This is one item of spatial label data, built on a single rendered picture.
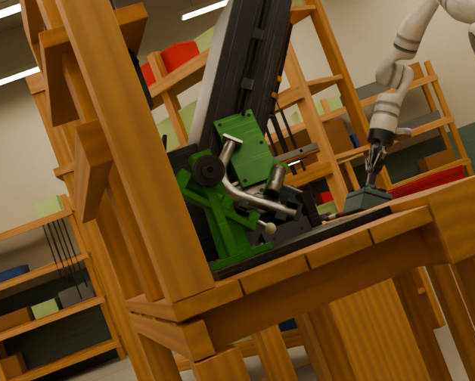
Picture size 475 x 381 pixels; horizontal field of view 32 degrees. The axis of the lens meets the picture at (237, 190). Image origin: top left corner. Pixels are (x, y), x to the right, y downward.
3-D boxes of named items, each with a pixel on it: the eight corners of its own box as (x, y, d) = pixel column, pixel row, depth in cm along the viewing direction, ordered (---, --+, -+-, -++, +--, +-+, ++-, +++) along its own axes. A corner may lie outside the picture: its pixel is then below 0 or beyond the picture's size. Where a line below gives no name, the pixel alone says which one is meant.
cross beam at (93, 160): (95, 218, 293) (86, 194, 294) (113, 159, 167) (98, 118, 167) (82, 223, 292) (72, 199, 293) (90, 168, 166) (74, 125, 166)
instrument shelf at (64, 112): (124, 104, 280) (120, 93, 280) (148, 17, 193) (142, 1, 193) (52, 128, 275) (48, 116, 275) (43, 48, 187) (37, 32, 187)
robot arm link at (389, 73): (371, 77, 241) (387, 32, 234) (401, 85, 242) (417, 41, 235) (373, 86, 235) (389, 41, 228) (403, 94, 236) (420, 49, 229)
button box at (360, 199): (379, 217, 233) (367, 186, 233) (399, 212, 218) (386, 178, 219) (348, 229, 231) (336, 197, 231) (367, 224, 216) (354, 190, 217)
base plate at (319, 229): (275, 243, 295) (274, 238, 295) (392, 213, 188) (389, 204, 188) (164, 286, 285) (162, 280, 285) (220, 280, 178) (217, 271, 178)
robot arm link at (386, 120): (413, 136, 231) (417, 115, 232) (375, 125, 229) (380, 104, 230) (400, 142, 240) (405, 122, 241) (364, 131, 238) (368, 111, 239)
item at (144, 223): (147, 291, 303) (55, 44, 308) (216, 286, 158) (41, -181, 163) (123, 300, 301) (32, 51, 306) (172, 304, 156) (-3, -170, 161)
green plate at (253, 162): (277, 185, 234) (247, 121, 240) (281, 173, 227) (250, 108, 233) (240, 198, 231) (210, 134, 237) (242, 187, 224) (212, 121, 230)
